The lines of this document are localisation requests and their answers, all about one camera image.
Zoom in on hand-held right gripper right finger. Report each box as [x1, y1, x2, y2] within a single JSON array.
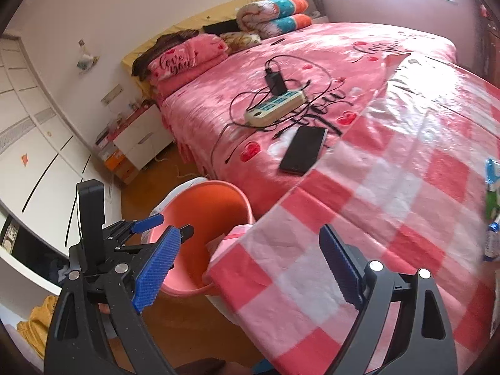
[[318, 224, 458, 375]]

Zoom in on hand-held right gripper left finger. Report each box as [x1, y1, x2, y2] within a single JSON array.
[[44, 226, 183, 375]]

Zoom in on orange plastic basin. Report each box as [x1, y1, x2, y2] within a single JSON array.
[[158, 180, 256, 298]]

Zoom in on blue white green packet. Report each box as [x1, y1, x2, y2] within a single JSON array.
[[482, 157, 500, 262]]

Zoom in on brown cardboard box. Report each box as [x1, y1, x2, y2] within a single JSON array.
[[113, 162, 140, 185]]

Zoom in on red white checked tablecloth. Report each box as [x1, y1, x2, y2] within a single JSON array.
[[203, 52, 500, 375]]

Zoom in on orange cardboard box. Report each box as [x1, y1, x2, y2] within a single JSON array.
[[102, 152, 128, 171]]

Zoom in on white nightstand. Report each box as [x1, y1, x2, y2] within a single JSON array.
[[113, 103, 175, 170]]

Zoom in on white wardrobe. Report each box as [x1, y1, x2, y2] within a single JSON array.
[[0, 35, 126, 251]]

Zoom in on yellow cloth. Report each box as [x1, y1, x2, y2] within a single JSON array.
[[16, 295, 59, 360]]

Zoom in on black smartphone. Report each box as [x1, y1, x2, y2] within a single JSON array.
[[279, 126, 328, 176]]

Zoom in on beige power strip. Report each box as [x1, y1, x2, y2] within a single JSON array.
[[245, 90, 306, 128]]

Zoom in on pink printed pillow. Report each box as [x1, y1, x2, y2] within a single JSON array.
[[146, 33, 231, 94]]

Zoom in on black power adapter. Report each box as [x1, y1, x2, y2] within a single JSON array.
[[265, 68, 288, 95]]

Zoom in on beige floral pillow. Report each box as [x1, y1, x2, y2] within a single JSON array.
[[220, 31, 262, 54]]

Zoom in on yellow headboard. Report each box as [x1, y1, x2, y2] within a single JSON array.
[[121, 0, 270, 94]]

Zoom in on black cloth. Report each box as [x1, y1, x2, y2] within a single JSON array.
[[202, 19, 241, 36]]

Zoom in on pink printed bed blanket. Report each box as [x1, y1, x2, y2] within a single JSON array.
[[156, 21, 458, 190]]

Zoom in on rolled orange teal quilt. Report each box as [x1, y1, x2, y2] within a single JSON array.
[[260, 13, 313, 40], [236, 0, 309, 32]]

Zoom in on brown wooden wardrobe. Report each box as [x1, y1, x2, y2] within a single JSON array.
[[472, 0, 500, 81]]

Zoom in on black cable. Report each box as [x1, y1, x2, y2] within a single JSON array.
[[213, 55, 345, 165]]

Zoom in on wall ornament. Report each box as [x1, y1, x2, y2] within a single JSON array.
[[76, 39, 100, 76]]

